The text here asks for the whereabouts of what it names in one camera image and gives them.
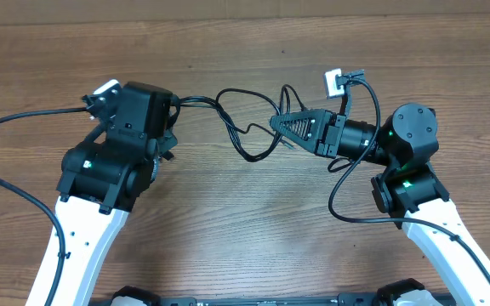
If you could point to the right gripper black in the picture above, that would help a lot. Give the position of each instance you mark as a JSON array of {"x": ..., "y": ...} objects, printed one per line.
[{"x": 322, "y": 122}]

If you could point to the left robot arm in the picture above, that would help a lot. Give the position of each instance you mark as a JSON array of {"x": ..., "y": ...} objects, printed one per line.
[{"x": 101, "y": 179}]

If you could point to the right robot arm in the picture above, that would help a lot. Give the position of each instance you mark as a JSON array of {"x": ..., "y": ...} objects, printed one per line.
[{"x": 407, "y": 192}]

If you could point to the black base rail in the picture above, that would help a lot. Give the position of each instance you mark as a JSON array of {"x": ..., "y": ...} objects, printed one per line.
[{"x": 403, "y": 292}]

